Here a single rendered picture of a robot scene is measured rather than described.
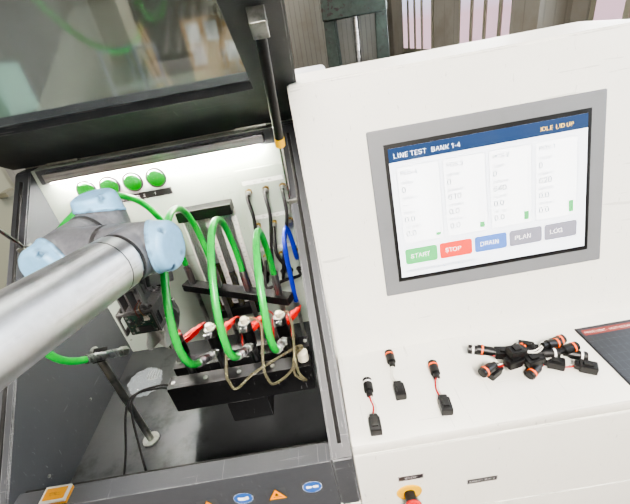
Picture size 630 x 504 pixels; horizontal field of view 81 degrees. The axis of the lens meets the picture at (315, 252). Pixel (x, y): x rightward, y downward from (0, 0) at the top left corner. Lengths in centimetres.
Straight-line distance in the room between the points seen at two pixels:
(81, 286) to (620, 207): 98
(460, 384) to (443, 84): 59
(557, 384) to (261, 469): 59
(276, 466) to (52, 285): 53
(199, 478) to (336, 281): 46
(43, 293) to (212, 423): 70
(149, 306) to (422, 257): 56
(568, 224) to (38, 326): 91
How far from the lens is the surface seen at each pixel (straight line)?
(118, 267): 50
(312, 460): 80
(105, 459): 115
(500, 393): 84
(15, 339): 41
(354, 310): 84
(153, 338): 86
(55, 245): 63
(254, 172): 98
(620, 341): 101
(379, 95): 77
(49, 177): 111
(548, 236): 93
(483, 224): 86
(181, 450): 106
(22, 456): 104
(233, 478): 82
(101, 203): 70
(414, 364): 87
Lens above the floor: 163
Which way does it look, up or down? 30 degrees down
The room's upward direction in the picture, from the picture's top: 11 degrees counter-clockwise
